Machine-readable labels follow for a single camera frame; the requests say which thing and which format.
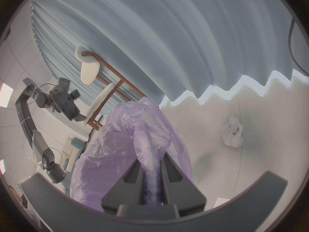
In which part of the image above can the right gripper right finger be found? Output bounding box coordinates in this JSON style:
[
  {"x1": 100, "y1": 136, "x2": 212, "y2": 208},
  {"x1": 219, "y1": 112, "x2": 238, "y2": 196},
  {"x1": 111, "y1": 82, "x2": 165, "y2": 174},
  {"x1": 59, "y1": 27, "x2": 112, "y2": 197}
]
[{"x1": 160, "y1": 151, "x2": 207, "y2": 212}]

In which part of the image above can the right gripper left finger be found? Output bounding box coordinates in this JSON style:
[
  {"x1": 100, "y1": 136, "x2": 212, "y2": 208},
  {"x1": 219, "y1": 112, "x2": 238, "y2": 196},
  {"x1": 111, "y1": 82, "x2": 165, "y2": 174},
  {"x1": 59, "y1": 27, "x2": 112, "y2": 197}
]
[{"x1": 101, "y1": 157, "x2": 145, "y2": 213}]

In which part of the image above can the purple plastic bag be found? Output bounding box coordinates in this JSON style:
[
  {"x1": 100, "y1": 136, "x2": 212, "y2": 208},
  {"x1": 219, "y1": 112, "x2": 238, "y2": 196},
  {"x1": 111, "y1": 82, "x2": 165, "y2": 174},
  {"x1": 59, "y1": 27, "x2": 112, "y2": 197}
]
[{"x1": 70, "y1": 97, "x2": 195, "y2": 212}]

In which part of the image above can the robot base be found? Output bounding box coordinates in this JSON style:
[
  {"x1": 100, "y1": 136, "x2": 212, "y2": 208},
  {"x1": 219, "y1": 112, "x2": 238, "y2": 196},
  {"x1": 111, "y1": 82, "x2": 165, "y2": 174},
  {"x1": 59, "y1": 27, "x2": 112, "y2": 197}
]
[{"x1": 20, "y1": 197, "x2": 52, "y2": 232}]

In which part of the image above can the crumpled white plastic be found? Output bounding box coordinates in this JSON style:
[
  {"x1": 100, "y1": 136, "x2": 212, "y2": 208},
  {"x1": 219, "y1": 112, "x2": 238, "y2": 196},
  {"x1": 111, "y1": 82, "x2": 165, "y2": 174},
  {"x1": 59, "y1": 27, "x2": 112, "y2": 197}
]
[{"x1": 222, "y1": 115, "x2": 244, "y2": 147}]

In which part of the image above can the wooden chair with white cushions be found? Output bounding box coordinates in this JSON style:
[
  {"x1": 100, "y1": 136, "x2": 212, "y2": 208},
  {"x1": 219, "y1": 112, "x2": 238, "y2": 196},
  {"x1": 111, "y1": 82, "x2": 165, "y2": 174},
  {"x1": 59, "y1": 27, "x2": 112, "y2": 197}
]
[{"x1": 75, "y1": 46, "x2": 148, "y2": 131}]

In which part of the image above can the blue-green curtain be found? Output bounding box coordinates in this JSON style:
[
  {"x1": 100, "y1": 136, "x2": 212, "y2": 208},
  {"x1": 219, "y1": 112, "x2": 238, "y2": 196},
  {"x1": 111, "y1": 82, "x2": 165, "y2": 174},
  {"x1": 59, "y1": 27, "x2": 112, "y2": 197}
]
[{"x1": 30, "y1": 0, "x2": 309, "y2": 106}]

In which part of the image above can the black cable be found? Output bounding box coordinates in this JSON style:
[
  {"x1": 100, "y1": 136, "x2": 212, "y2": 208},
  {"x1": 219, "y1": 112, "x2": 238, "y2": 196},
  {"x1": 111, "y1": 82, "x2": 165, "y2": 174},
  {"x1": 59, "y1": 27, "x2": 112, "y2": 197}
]
[{"x1": 288, "y1": 18, "x2": 309, "y2": 77}]

